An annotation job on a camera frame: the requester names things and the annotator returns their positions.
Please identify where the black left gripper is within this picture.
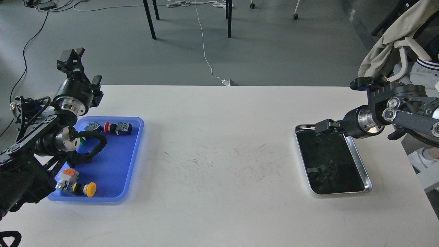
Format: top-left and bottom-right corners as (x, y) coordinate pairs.
(54, 47), (104, 116)

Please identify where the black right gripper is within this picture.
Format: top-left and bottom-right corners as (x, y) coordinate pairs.
(315, 105), (384, 139)

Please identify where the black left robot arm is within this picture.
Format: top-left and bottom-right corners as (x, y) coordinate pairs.
(0, 47), (108, 218)

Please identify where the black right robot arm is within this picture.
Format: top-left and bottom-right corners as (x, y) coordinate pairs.
(315, 77), (439, 147)

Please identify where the shiny metal tray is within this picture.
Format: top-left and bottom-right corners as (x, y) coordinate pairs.
(295, 125), (372, 196)

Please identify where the red emergency stop button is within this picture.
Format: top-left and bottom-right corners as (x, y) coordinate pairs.
(104, 121), (133, 136)

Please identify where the black power strip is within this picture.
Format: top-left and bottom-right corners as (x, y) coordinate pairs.
(35, 1), (57, 11)

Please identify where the black table leg left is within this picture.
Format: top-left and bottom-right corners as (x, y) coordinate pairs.
(142, 0), (160, 40)

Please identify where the black table leg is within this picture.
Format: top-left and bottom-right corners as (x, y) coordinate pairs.
(225, 0), (233, 38)
(142, 0), (160, 40)

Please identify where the blue plastic tray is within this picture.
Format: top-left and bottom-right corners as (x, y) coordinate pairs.
(48, 117), (144, 203)

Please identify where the orange grey connector block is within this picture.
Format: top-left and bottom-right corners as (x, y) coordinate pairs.
(55, 167), (80, 192)

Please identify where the white power adapter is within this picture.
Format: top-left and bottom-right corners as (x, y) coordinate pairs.
(222, 79), (238, 86)

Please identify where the yellow push button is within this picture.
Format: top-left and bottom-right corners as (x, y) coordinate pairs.
(72, 182), (97, 197)

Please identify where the white chair with jacket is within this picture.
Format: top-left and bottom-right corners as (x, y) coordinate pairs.
(372, 36), (439, 192)

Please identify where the seated person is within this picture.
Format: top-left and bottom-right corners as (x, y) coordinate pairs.
(408, 36), (439, 172)

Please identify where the beige jacket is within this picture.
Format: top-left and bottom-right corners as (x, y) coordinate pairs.
(358, 0), (439, 77)

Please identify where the black table leg right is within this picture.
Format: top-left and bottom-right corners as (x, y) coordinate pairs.
(225, 0), (233, 38)

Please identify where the black floor cable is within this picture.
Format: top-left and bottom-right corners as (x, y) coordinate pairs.
(0, 10), (50, 137)

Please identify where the white floor cable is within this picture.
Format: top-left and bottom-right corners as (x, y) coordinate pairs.
(73, 0), (235, 82)

